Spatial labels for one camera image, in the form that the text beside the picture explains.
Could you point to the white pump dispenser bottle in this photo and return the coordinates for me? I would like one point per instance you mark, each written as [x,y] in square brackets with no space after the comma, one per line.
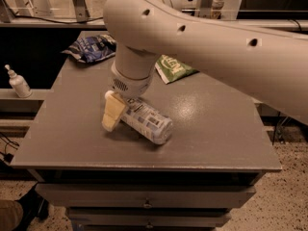
[18,83]

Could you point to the metal frame leg left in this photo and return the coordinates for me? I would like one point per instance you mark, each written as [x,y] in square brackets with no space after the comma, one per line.
[81,10]

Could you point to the black shoe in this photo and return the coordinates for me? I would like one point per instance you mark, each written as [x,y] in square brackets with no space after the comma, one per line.
[33,206]

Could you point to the metal frame leg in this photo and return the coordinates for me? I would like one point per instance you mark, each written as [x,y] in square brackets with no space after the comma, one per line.
[203,8]
[81,10]

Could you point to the top drawer knob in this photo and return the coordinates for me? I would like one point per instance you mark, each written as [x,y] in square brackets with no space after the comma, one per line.
[147,205]

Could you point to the blue snack bag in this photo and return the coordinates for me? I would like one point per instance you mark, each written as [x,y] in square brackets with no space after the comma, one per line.
[92,49]

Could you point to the metal frame leg right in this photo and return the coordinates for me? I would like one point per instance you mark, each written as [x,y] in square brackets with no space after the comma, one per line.
[203,8]

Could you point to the drawer knob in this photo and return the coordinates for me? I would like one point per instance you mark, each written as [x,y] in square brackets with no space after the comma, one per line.
[147,205]
[149,225]

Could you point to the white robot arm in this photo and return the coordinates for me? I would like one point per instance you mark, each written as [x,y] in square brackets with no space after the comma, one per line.
[269,65]

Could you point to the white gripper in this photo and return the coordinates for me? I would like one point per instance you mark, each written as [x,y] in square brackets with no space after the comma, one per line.
[132,87]

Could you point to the grey drawer cabinet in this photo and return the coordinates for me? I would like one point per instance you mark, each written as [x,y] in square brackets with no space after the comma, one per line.
[217,152]

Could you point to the green snack bag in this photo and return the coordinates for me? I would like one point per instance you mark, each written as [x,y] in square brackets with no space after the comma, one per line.
[171,70]

